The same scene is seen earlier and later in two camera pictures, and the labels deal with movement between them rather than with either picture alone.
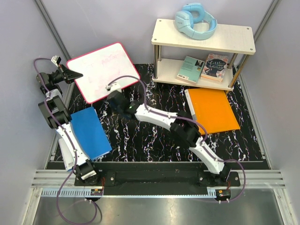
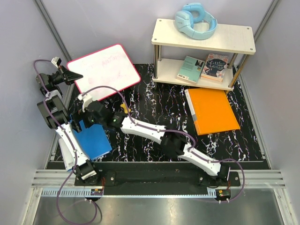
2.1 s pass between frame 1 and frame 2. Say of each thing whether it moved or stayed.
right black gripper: moved
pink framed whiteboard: stayed
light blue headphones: stayed
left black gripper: stayed
